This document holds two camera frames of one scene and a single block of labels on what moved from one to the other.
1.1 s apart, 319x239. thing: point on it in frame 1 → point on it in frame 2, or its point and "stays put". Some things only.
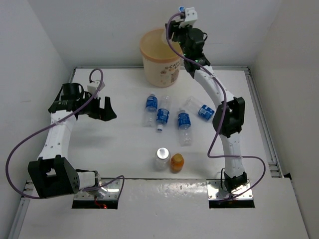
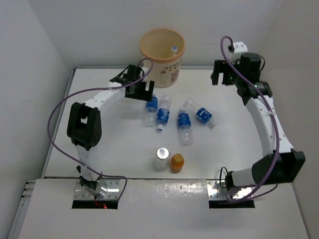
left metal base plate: x=107 y=189 stays put
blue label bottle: x=163 y=112 stays put
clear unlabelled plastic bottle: x=181 y=9 → x=174 y=49
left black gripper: x=104 y=114 → x=145 y=95
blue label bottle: x=184 y=123 stays put
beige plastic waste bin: x=162 y=65 stays put
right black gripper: x=173 y=27 → x=219 y=67
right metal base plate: x=215 y=192 stays put
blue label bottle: x=151 y=111 stays put
